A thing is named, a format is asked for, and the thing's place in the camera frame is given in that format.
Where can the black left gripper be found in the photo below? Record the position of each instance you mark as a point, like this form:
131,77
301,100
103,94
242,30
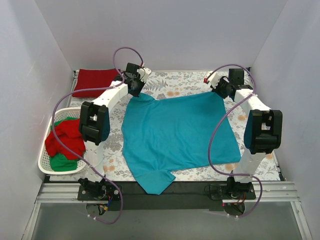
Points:
136,89

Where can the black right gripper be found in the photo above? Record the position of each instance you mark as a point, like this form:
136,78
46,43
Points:
222,88

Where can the teal t shirt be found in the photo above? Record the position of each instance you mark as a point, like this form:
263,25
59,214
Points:
167,135

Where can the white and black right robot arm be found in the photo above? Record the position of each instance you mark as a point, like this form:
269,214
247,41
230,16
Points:
262,134

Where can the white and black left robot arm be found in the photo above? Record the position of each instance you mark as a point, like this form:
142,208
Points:
94,124

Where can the floral patterned table mat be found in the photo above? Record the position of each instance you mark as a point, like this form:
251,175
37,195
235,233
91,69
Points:
170,84

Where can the folded red t shirt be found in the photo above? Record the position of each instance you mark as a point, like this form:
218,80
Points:
89,79

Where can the crumpled red t shirt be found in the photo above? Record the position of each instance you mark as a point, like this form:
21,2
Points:
68,133

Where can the crumpled green t shirt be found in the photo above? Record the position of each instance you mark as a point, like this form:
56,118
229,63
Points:
60,163

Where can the white plastic laundry basket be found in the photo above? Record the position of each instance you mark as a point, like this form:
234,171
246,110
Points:
44,159

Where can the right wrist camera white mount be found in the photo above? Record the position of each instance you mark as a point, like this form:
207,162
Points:
211,78

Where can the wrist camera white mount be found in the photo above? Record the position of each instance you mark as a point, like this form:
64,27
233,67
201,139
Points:
144,73
211,78

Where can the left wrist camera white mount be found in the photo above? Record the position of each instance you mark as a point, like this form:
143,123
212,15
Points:
144,73

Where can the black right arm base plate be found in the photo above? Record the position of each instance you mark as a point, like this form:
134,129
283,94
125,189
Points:
222,190

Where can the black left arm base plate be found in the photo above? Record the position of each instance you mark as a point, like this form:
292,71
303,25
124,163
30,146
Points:
97,191

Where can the aluminium frame rail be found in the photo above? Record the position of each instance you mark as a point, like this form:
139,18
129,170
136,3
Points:
185,211

